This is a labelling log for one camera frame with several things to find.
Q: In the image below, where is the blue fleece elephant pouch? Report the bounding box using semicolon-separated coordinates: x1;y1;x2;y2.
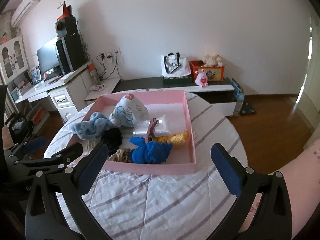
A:
71;112;115;140

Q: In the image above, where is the leopard print scrunchie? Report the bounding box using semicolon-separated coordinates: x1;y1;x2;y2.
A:
108;148;131;163

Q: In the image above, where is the royal blue knitted toy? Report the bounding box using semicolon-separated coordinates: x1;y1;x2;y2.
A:
129;137;173;164

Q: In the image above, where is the light blue printed cloth bundle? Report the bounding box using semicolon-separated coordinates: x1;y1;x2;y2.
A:
109;93;149;127

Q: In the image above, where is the brown satin scrunchie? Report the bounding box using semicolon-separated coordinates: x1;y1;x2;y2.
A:
145;118;158;142

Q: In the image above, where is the black office chair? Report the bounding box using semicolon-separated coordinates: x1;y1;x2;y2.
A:
5;113;34;144

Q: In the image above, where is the black scrunchie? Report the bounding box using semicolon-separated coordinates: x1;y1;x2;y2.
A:
100;128;123;151

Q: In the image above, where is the striped white quilt cover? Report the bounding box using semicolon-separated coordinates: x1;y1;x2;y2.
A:
43;88;249;240

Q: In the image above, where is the white desk with drawers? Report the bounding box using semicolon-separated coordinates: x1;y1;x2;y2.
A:
15;61;93;122

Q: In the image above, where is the yellow crocheted toy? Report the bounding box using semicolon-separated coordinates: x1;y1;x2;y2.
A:
153;129;189;148

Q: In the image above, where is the low black white bench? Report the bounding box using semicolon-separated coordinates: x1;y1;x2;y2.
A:
85;77;236;116

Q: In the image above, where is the clear plastic packet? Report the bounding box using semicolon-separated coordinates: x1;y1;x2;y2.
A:
133;115;171;137

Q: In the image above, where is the black computer monitor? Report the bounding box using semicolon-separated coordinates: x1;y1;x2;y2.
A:
37;37;60;77

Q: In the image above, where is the white glass-door cabinet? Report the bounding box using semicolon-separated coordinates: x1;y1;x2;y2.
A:
0;36;29;85

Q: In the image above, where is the pink shallow box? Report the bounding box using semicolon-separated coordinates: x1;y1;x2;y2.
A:
66;89;197;176

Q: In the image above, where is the black computer tower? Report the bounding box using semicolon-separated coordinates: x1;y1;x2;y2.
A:
55;34;87;75

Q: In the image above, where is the pink white plush toy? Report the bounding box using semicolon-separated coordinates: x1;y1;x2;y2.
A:
195;69;208;88

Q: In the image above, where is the orange toy storage box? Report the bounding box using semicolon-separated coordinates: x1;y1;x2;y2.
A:
189;61;225;82

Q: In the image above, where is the cream plush toy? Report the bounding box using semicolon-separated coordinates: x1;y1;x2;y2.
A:
204;54;223;67

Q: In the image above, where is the black box on tower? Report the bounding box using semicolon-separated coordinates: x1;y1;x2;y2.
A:
55;16;78;38

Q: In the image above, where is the white tote bag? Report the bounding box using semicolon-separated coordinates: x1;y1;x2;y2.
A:
161;53;191;78

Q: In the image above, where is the white air conditioner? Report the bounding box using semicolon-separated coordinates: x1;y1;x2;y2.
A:
11;0;40;28

